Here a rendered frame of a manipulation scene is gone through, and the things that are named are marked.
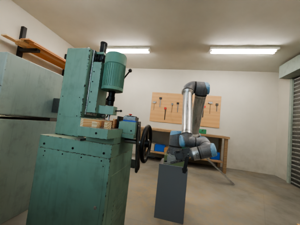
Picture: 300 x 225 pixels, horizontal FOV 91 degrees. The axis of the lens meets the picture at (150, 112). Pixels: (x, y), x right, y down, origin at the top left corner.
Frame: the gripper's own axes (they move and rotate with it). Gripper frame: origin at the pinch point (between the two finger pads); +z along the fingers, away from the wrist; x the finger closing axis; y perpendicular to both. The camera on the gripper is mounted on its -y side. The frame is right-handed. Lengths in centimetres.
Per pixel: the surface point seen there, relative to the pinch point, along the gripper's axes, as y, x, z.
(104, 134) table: 30, 31, 27
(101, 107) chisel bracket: 53, 4, 40
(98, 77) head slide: 77, 7, 35
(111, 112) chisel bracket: 47, 4, 32
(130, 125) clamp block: 32.6, 7.6, 17.5
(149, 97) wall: 132, -334, 56
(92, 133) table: 32, 31, 35
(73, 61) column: 95, 11, 52
